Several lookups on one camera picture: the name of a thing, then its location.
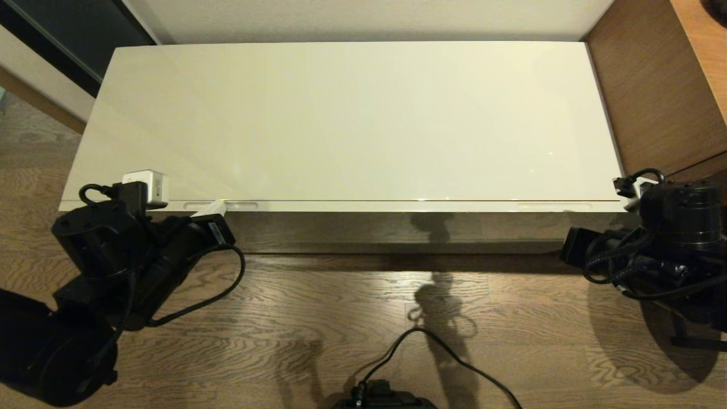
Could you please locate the black right camera cable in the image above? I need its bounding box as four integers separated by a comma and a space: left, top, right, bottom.
625, 168, 666, 186

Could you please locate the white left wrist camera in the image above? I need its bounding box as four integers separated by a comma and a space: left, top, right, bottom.
114, 169, 169, 214

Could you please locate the dark sliding door panel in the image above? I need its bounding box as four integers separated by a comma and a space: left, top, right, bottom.
0, 0, 155, 100

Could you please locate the white glossy cabinet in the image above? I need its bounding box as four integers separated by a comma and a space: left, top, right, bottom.
60, 41, 630, 203

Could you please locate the black camera cable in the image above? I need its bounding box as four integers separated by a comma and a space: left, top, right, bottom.
78, 183, 120, 206
625, 168, 666, 186

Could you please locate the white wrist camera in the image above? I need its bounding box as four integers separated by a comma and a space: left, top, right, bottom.
612, 175, 657, 199
114, 169, 169, 214

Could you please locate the black left camera cable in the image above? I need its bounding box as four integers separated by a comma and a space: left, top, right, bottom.
78, 183, 120, 206

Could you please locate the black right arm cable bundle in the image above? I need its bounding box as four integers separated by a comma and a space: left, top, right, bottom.
584, 230, 727, 302

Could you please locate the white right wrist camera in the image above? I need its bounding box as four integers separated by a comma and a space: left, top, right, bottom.
612, 175, 657, 199

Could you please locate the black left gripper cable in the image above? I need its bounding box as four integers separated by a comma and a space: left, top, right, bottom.
148, 244, 246, 327

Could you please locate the black floor power cable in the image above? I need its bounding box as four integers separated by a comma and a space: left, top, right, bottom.
349, 328, 522, 409

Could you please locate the white glossy drawer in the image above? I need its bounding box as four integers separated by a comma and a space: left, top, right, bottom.
59, 199, 640, 254

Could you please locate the black silver robot base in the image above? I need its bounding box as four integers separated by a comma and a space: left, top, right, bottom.
331, 379, 438, 409

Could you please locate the brown wooden cabinet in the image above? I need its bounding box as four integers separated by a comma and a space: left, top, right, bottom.
584, 0, 727, 194

